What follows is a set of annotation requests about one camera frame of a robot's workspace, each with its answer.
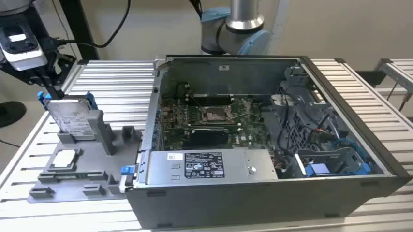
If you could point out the silver CPU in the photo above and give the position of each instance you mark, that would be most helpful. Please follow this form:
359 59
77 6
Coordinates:
64 157

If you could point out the black graphics card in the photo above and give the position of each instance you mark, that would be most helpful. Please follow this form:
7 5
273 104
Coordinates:
207 137

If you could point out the black round stand base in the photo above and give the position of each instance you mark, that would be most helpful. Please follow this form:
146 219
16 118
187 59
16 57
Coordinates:
11 113

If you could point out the black metal post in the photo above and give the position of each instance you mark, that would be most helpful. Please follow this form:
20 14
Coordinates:
80 29

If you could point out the blue disk carrier in bay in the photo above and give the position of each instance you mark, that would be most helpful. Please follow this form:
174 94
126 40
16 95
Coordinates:
317 169

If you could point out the blue case latch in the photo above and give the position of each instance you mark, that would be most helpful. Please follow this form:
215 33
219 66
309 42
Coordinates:
126 169

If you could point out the thin metal locking lever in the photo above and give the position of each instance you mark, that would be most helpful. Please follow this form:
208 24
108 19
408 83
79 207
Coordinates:
239 115
196 101

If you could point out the hard disk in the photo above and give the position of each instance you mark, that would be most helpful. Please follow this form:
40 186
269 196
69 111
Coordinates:
72 118

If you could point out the silver power supply unit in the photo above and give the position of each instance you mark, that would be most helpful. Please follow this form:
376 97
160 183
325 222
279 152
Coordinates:
231 166

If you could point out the grey plastic parts rack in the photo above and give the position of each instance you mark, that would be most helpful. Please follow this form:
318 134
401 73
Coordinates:
96 166

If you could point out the CPU socket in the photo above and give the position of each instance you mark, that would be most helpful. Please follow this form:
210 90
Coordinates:
214 114

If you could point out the black table bracket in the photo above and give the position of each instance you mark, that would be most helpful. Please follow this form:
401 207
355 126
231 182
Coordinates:
370 77

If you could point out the black RAM slots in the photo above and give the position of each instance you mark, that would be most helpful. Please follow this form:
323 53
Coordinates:
211 99

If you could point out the green motherboard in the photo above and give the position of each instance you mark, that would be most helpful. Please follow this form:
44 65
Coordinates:
251 135

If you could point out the green RAM stick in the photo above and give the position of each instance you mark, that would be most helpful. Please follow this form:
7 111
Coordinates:
80 173

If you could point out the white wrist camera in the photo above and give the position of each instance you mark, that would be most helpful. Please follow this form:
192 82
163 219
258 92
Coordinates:
25 58

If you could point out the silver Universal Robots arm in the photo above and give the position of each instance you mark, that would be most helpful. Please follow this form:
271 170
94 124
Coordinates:
238 24

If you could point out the metal slat side table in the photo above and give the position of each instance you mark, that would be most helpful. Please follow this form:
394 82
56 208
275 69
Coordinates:
398 72

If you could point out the open dark grey PC case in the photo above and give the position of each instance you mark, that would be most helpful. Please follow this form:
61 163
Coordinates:
245 203

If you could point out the grey metal disk bay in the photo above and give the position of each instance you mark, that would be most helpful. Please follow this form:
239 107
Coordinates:
322 108

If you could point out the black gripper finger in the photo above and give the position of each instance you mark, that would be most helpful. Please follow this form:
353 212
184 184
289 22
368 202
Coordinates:
55 91

